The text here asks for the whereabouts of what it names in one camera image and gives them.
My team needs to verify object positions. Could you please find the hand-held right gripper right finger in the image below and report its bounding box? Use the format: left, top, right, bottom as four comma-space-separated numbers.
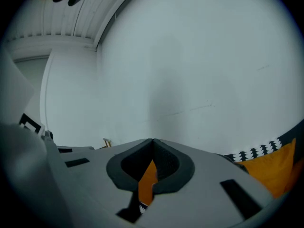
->
135, 138, 277, 228

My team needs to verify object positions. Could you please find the orange cushion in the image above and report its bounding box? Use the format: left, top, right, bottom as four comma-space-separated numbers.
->
137, 138, 304, 206

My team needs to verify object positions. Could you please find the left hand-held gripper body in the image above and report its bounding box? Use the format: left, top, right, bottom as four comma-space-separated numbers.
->
0, 46, 71, 228

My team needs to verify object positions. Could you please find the wooden frame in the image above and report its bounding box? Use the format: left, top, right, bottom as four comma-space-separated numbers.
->
99, 138, 113, 150

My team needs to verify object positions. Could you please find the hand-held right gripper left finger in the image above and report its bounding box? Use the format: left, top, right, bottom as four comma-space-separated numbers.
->
47, 138, 158, 228

